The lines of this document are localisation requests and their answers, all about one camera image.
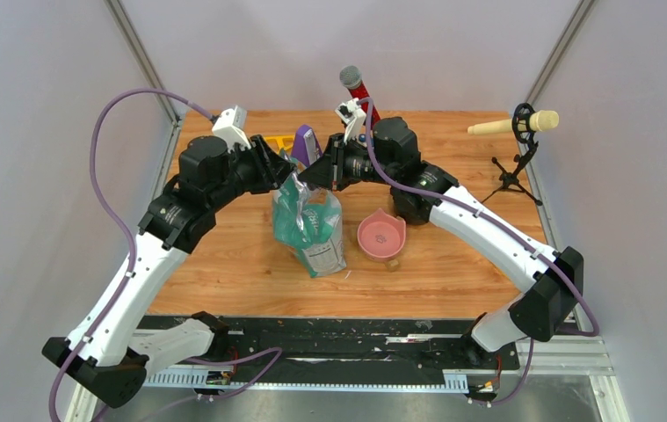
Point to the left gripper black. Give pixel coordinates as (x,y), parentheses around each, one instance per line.
(272,169)

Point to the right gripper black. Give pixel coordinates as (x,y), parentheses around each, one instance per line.
(328,170)

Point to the green pet food bag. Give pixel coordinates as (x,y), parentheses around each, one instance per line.
(309,222)

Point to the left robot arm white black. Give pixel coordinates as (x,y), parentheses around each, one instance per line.
(101,353)

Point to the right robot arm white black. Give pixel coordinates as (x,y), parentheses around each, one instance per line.
(549,281)

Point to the pink cat-ear pet bowl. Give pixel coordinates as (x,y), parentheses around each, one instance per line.
(381,236)

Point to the black pet bowl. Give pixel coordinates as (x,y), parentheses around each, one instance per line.
(415,209)

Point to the yellow green toy triangle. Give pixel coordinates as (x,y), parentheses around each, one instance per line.
(281,143)

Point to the purple metronome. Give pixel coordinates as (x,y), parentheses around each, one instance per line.
(306,148)

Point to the red glitter microphone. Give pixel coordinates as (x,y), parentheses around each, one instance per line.
(351,78)

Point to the small wooden block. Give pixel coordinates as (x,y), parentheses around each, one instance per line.
(392,265)

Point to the cream microphone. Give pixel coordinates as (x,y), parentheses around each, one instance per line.
(540,121)

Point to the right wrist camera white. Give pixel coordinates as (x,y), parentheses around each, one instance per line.
(353,117)

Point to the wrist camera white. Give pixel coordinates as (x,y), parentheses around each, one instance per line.
(353,117)
(229,127)

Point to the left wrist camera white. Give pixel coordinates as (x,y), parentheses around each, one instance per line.
(229,127)

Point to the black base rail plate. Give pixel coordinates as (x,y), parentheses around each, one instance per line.
(359,352)

